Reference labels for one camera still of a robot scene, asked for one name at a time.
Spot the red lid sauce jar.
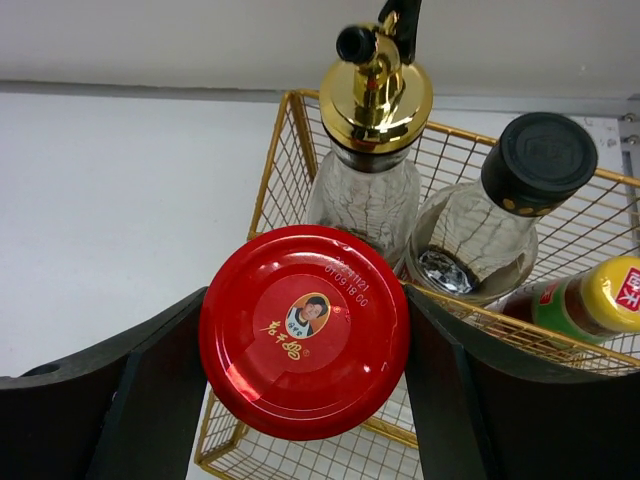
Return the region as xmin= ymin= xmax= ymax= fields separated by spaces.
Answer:
xmin=199 ymin=225 xmax=410 ymax=441

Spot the small red sauce bottle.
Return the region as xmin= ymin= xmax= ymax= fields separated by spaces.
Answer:
xmin=489 ymin=256 xmax=639 ymax=345

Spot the gold wire basket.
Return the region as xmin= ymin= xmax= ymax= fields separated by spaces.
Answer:
xmin=195 ymin=89 xmax=639 ymax=479

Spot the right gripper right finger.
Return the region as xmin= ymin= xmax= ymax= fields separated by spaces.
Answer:
xmin=404 ymin=286 xmax=639 ymax=479

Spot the glass cruet gold spout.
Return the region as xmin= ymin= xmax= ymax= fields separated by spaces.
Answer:
xmin=307 ymin=1 xmax=433 ymax=266

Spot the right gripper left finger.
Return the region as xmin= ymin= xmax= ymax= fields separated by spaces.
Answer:
xmin=1 ymin=289 xmax=207 ymax=479

